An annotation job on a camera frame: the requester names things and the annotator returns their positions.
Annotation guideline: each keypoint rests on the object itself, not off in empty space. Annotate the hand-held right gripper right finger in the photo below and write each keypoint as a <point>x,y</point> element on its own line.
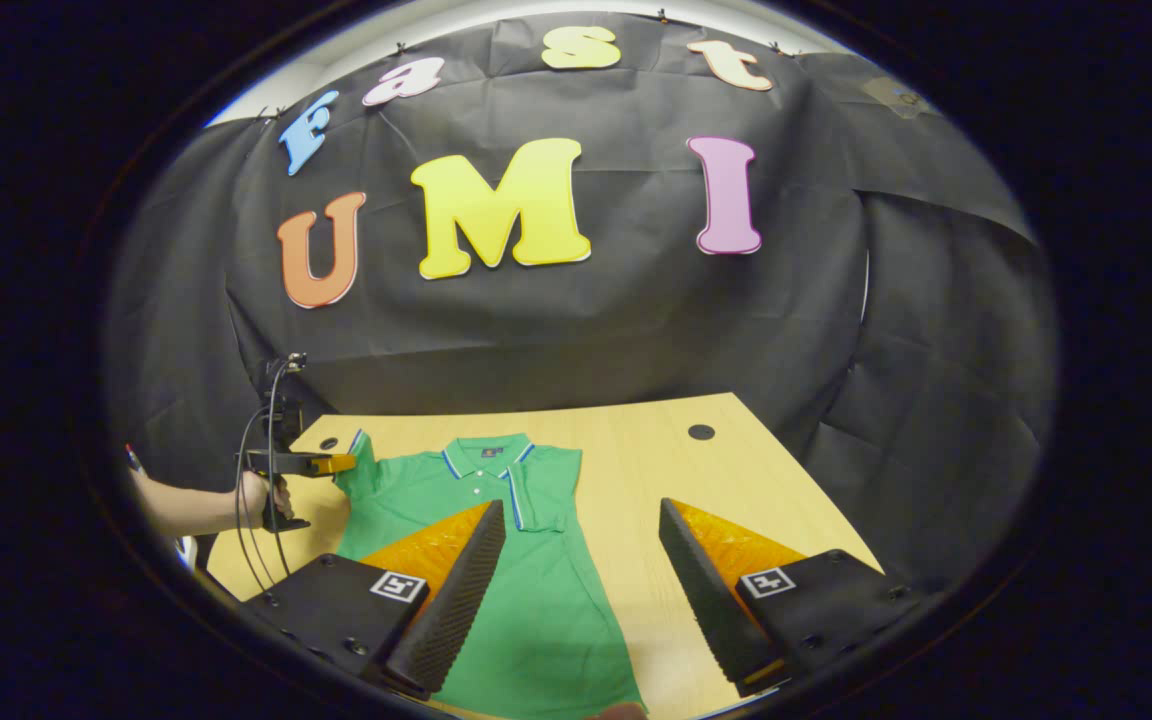
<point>706,600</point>

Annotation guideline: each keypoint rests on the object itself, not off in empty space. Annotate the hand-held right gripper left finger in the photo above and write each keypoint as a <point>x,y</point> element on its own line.
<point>456,610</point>

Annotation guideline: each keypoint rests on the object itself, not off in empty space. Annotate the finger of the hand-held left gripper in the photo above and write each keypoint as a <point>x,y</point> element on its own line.
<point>334,464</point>

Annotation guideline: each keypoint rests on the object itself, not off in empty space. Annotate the green T-shirt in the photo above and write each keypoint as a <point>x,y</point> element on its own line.
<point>536,620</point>

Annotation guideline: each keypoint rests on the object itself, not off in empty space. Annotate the black backdrop cloth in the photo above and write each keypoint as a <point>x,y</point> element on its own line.
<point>636,300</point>

